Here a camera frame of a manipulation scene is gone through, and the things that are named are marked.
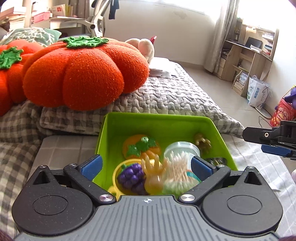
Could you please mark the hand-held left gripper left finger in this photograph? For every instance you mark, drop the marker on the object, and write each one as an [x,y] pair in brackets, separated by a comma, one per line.
[91,168]

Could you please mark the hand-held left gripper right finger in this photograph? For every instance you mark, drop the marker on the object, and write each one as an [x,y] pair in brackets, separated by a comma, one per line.
[201,168]

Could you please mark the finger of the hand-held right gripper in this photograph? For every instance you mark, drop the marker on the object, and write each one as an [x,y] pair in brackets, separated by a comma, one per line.
[275,149]
[256,134]

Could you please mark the clear cotton swab container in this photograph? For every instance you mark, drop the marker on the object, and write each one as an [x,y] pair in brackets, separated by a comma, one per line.
[178,171]

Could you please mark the tan hand-shaped toy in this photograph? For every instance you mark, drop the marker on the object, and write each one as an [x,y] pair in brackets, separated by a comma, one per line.
[153,178]
[203,142]

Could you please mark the yellow toy pot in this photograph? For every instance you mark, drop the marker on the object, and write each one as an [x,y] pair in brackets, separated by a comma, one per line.
[116,171]

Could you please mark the purple toy grapes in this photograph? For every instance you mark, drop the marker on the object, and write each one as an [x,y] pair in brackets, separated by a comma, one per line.
[133,177]

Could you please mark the orange toy pumpkin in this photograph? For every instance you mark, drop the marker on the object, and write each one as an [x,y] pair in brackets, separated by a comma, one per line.
[131,143]

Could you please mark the green plastic box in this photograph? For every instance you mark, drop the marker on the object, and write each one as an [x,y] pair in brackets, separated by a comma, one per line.
[161,127]

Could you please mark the grey grid bedsheet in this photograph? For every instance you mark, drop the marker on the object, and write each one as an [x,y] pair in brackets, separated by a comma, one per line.
[254,166]

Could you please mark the red bucket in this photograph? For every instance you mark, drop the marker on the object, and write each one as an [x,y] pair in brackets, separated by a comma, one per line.
[281,113]

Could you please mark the white paper bag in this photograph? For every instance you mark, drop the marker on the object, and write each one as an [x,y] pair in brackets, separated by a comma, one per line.
[257,92]

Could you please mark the purple toy figure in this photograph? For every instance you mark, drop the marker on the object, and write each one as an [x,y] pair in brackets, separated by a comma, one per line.
[291,95]

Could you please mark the wooden desk with shelves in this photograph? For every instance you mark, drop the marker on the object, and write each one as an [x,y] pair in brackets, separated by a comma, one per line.
[242,60]

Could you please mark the grey quilted pillow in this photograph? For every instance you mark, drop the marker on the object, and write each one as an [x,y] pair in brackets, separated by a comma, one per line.
[173,97]

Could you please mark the grey checked quilt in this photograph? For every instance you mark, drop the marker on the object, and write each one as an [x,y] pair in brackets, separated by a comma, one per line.
[16,143]

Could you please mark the black laptop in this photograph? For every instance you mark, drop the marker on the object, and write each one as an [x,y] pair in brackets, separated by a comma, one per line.
[253,42]

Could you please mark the orange pumpkin cushion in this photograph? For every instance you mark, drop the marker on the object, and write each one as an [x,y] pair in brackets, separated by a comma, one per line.
[11,76]
[87,71]

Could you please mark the beige curtain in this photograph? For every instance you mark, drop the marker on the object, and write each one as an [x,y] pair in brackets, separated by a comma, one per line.
[222,34]

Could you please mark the pale plush toy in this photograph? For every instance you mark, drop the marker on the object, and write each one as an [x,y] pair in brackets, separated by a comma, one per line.
[143,47]

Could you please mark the green patterned pillow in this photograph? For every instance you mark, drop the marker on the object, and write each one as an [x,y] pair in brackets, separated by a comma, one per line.
[34,36]

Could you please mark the white office chair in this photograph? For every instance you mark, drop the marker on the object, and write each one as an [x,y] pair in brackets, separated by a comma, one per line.
[99,16]

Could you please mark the white bookshelf with books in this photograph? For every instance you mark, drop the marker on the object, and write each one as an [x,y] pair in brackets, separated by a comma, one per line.
[46,16]

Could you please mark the dark hanging garment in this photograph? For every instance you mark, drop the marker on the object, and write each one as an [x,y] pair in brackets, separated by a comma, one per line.
[113,9]

